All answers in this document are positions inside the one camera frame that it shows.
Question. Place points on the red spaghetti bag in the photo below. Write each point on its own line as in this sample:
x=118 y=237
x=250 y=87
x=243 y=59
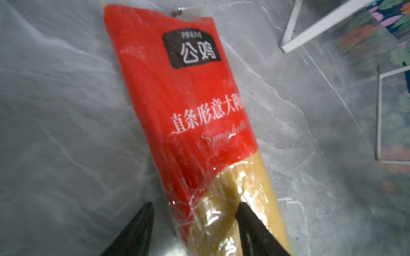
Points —
x=202 y=143

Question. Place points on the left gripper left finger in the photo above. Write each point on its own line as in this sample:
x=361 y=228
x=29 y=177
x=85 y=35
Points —
x=135 y=239

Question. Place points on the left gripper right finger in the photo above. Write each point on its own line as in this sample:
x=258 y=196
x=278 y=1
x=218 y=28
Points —
x=256 y=239

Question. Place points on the white two-tier shelf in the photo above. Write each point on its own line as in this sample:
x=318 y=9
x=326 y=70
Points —
x=290 y=43

